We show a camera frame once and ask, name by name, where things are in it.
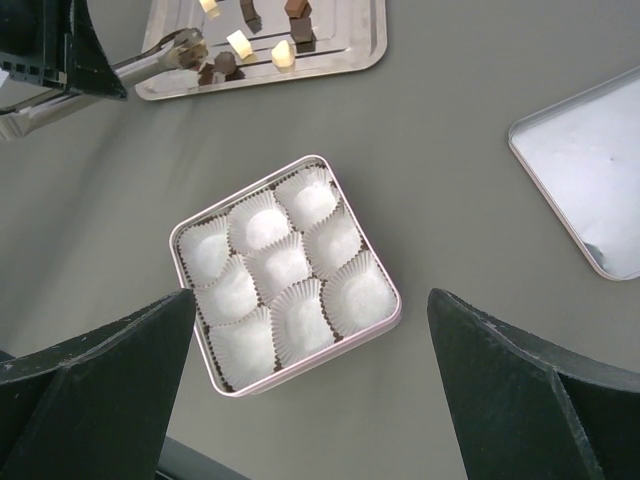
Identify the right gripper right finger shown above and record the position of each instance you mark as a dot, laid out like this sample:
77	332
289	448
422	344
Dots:
525	408

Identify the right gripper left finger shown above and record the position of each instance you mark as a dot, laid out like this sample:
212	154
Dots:
97	406

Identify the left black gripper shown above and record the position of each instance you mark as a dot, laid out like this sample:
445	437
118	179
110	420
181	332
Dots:
36	38

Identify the metal tongs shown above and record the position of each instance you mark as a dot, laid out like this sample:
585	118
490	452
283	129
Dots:
20	119

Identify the dark round chocolate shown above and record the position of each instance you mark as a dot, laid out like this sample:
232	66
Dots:
225	63

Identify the white chocolate small cube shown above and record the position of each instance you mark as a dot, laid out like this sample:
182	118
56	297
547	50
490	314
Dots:
210	7

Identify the dark chocolate tall piece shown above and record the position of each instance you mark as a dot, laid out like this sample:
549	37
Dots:
248	10

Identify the white chocolate dome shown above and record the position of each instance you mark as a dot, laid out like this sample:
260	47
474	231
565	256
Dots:
283	55

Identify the milk brown chocolate block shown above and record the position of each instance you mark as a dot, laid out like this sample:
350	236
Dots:
296	9

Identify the dark chocolate cube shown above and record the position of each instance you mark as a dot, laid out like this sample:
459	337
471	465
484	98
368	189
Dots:
301	30

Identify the white paper cup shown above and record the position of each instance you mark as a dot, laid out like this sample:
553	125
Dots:
308	196
332	243
299	326
230	297
278	266
358	295
205	250
257	222
244	349

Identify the silver metal tray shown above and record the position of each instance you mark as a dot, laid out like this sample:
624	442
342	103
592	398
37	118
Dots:
347	36

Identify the pink square tin box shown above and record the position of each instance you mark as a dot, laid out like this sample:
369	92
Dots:
202	330

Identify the silver tin lid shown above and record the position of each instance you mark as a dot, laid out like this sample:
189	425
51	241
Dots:
583	156

